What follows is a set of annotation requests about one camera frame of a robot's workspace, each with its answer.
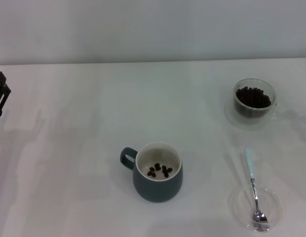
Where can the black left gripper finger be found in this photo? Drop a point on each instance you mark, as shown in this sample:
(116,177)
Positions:
(1,93)

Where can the scooped coffee beans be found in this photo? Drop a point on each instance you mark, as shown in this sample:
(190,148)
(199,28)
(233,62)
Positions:
(165,170)

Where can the dark teal ceramic mug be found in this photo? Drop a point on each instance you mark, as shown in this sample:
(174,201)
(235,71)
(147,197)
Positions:
(158,190)

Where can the coffee beans in glass cup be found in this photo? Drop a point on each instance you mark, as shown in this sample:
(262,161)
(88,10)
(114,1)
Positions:
(251,98)

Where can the clear glass cup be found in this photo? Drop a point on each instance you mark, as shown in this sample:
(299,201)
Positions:
(254,112)

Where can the clear glass saucer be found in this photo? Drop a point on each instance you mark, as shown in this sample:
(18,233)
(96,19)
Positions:
(271,205)
(241,124)

